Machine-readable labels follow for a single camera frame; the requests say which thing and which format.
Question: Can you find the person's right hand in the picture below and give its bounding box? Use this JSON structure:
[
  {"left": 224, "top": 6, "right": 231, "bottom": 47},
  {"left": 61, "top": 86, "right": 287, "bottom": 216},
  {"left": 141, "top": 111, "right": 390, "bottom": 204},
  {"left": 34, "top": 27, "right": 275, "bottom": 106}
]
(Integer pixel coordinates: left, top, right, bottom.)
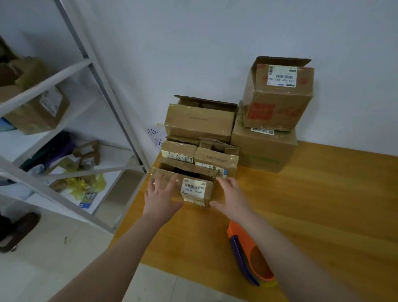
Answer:
[{"left": 209, "top": 176, "right": 255, "bottom": 224}]

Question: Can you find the person's left hand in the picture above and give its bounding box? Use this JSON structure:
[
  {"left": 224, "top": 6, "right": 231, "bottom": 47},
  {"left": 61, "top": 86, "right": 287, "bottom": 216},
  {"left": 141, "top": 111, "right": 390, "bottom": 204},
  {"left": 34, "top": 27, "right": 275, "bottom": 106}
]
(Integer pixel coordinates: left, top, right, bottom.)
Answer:
[{"left": 143, "top": 172, "right": 185, "bottom": 226}]

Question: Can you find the box barcode label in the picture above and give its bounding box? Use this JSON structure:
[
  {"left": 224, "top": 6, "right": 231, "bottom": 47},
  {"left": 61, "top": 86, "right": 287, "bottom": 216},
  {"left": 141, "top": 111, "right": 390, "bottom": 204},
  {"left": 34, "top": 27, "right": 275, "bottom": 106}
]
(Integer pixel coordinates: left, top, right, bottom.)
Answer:
[{"left": 151, "top": 163, "right": 216, "bottom": 207}]

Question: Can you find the blue orange tape dispenser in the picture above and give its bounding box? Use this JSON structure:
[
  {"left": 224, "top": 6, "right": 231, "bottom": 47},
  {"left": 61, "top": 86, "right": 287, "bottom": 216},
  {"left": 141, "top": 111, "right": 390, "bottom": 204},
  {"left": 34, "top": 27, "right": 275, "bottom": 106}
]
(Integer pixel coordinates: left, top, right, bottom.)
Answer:
[{"left": 226, "top": 220, "right": 279, "bottom": 287}]

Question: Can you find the stack of cardboard boxes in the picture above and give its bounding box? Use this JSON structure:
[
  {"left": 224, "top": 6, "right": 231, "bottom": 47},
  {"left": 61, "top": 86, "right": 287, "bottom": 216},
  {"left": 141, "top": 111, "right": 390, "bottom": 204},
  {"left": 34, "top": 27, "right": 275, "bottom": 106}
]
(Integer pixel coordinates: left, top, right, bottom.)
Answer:
[{"left": 160, "top": 56, "right": 315, "bottom": 179}]

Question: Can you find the person's right forearm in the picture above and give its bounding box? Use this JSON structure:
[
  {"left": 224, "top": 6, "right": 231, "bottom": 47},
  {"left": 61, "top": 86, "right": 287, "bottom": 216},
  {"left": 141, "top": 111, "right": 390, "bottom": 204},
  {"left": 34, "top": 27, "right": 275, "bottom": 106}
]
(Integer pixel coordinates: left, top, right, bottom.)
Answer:
[{"left": 233, "top": 212, "right": 364, "bottom": 302}]

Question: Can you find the person's left forearm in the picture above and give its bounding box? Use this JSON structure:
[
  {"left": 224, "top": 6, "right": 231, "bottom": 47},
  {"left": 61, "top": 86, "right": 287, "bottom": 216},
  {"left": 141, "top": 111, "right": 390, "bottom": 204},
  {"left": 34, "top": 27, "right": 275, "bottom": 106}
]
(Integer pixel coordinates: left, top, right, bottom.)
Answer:
[{"left": 50, "top": 214, "right": 165, "bottom": 302}]

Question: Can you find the yellow plastic bag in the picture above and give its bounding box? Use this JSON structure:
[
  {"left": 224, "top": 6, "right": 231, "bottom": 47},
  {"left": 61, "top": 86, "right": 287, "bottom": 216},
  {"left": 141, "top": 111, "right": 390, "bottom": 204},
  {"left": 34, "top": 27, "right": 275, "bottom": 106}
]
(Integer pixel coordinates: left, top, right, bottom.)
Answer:
[{"left": 59, "top": 173, "right": 108, "bottom": 201}]

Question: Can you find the small open carton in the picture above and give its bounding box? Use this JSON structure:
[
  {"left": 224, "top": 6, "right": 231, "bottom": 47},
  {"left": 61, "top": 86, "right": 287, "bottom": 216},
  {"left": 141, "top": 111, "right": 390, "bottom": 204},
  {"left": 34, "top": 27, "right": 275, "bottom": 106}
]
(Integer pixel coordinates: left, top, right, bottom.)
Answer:
[{"left": 71, "top": 140, "right": 102, "bottom": 170}]

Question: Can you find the wooden table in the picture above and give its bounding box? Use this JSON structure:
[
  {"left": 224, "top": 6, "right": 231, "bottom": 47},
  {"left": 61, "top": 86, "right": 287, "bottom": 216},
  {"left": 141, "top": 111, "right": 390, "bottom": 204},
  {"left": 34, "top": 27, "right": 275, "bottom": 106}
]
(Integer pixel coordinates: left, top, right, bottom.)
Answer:
[{"left": 109, "top": 140, "right": 398, "bottom": 302}]

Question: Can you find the dark blue bag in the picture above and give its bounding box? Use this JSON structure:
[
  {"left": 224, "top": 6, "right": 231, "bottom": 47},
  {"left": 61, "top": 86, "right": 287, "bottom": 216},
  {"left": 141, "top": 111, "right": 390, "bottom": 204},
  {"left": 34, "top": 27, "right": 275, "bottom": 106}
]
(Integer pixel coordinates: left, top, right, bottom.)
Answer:
[{"left": 19, "top": 131, "right": 77, "bottom": 175}]

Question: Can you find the large worn shelf carton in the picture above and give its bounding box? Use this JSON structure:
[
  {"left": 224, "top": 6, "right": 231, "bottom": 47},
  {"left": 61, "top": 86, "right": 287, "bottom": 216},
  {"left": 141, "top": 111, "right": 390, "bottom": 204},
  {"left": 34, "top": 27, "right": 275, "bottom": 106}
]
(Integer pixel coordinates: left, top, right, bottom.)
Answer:
[{"left": 0, "top": 39, "right": 70, "bottom": 135}]

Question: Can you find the grey metal shelf rack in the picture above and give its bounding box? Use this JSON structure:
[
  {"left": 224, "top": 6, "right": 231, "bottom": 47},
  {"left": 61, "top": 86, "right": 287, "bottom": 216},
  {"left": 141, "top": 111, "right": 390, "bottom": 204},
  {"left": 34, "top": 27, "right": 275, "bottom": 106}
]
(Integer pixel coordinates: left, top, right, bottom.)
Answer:
[{"left": 0, "top": 0, "right": 150, "bottom": 235}]

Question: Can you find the white paper wall sign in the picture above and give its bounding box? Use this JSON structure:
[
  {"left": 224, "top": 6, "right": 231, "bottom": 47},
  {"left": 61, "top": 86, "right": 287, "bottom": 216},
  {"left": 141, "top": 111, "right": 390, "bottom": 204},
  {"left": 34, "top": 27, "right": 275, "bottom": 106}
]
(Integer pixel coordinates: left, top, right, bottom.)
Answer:
[{"left": 144, "top": 123, "right": 169, "bottom": 149}]

